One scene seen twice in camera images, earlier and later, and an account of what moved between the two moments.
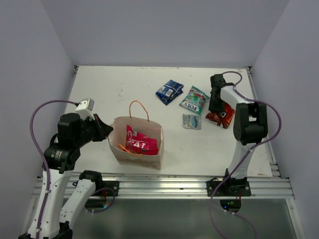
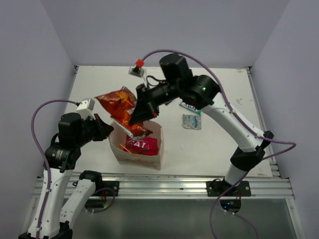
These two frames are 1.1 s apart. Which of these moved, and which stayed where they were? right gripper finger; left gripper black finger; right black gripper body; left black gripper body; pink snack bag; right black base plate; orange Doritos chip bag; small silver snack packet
Moved: orange Doritos chip bag; right black gripper body; right gripper finger
Stayed: small silver snack packet; left black gripper body; right black base plate; left gripper black finger; pink snack bag
